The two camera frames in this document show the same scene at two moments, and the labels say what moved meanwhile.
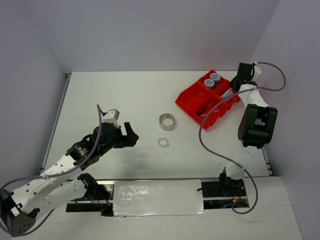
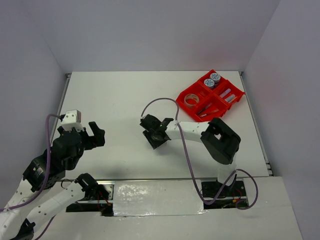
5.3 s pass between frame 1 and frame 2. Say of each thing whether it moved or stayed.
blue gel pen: stayed
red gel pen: stayed
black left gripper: moved
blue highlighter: moved
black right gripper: moved
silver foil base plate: stayed
